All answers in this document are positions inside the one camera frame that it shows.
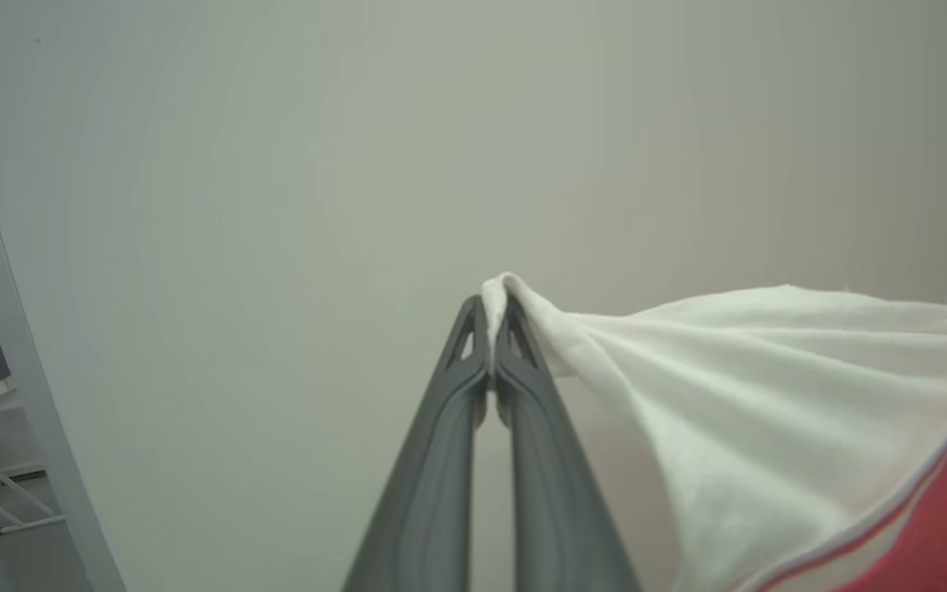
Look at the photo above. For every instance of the white partition panel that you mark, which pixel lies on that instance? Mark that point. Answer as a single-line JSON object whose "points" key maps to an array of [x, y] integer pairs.
{"points": [[441, 123]]}

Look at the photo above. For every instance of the grey partition frame post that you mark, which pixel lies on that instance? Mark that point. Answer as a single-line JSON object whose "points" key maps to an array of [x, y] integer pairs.
{"points": [[30, 395]]}

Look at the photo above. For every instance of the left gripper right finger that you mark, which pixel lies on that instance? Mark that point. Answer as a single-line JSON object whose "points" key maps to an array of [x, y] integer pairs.
{"points": [[547, 477]]}

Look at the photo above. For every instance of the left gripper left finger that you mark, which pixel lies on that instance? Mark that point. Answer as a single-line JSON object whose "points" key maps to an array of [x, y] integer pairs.
{"points": [[432, 460]]}

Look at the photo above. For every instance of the red and white garment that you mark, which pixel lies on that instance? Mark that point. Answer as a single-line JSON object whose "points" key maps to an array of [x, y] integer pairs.
{"points": [[769, 395]]}

